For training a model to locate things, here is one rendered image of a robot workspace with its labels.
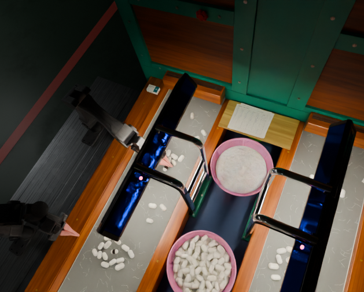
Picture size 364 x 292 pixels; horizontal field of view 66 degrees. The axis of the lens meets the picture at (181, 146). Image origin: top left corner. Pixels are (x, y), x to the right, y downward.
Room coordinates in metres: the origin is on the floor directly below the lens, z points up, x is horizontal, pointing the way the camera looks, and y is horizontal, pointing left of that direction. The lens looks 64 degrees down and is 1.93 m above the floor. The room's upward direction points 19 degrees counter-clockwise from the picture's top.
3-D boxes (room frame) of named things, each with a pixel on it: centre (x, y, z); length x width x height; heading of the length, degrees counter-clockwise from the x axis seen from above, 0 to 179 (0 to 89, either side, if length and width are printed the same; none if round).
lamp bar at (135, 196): (0.44, 0.11, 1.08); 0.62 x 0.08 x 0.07; 138
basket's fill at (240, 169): (0.37, -0.22, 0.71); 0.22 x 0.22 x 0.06
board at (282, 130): (0.54, -0.36, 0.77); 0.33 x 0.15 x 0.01; 48
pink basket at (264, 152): (0.37, -0.22, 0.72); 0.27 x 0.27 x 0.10
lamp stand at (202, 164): (0.38, 0.05, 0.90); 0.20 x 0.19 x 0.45; 138
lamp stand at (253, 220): (0.11, -0.25, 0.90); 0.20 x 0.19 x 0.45; 138
